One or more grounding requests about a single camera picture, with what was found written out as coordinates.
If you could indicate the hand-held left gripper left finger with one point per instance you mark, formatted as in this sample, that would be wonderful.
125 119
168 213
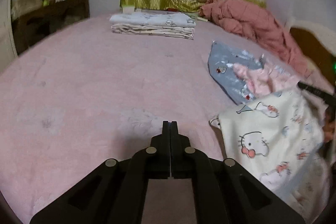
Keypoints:
165 150

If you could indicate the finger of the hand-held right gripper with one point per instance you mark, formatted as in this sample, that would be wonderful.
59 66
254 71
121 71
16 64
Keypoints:
315 90

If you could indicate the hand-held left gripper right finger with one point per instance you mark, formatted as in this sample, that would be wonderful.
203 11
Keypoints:
175 150

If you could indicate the pink print pants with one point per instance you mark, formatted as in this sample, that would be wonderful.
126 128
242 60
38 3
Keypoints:
262 79

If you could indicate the white cat-print pants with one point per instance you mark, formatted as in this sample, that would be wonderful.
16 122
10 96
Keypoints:
262 150

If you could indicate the blue cat-print pants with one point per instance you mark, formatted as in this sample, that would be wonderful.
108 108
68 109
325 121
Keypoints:
225 74

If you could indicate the folded cream pants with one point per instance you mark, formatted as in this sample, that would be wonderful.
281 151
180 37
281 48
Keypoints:
152 32

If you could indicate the person's right hand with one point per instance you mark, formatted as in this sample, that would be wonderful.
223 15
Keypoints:
329 127

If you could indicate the white and wooden headboard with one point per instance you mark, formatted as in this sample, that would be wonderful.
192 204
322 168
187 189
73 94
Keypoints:
309 48

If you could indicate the pink plaid quilt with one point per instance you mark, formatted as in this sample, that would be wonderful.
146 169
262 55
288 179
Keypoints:
249 19

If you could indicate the green and white comb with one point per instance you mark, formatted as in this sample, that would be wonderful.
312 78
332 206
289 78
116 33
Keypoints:
193 16

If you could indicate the small white green box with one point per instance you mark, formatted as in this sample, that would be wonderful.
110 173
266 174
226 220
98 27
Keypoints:
128 9

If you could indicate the dark wooden desk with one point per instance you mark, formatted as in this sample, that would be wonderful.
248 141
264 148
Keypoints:
52 22

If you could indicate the white drawer cabinet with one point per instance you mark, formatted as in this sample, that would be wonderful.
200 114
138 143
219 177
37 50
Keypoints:
6 29

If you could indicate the tall stack of papers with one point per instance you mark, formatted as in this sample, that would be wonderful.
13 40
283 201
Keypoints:
26 1

